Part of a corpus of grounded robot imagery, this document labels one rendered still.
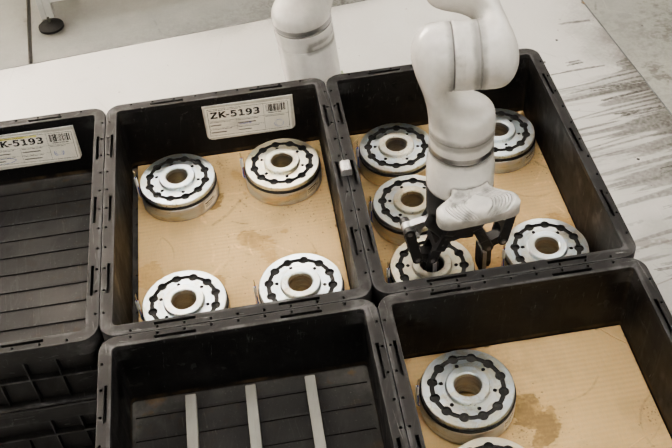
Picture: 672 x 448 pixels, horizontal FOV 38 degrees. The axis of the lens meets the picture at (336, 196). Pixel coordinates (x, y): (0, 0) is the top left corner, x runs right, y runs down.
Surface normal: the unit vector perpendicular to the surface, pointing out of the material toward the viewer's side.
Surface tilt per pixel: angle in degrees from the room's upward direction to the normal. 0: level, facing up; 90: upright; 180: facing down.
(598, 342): 0
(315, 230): 0
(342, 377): 0
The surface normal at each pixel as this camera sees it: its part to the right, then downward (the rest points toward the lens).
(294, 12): -0.24, -0.40
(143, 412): -0.06, -0.71
